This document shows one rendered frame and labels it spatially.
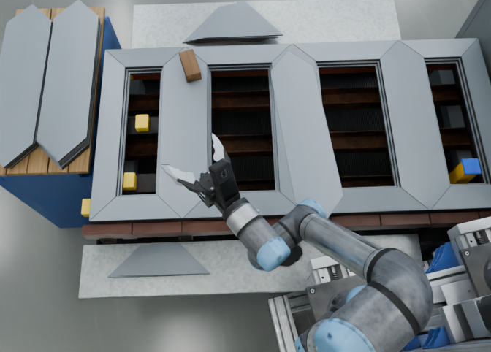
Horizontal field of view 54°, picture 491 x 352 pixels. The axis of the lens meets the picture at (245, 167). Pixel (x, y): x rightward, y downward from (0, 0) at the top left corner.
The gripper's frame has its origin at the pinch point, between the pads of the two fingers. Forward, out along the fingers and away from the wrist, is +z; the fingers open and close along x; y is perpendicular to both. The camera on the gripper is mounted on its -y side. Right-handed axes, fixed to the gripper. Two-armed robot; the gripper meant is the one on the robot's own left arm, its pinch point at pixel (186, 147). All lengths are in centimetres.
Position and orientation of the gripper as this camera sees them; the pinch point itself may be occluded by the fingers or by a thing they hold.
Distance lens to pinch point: 117.3
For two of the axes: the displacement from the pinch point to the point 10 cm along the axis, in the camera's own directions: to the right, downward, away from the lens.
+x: 7.7, -5.3, 3.6
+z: -6.3, -7.2, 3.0
